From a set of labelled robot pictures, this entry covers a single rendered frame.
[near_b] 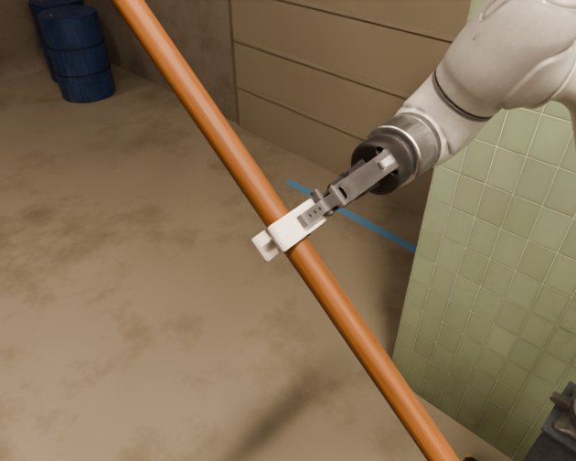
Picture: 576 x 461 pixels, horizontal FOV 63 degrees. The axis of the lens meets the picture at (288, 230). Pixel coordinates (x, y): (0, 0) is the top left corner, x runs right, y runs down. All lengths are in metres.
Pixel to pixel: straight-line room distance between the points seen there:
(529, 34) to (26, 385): 2.88
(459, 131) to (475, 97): 0.06
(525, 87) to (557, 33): 0.07
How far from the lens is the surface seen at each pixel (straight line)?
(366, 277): 3.30
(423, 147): 0.64
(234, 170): 0.51
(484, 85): 0.64
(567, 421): 1.64
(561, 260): 1.89
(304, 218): 0.49
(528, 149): 1.74
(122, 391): 2.84
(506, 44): 0.62
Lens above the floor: 2.28
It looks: 39 degrees down
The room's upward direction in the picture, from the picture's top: straight up
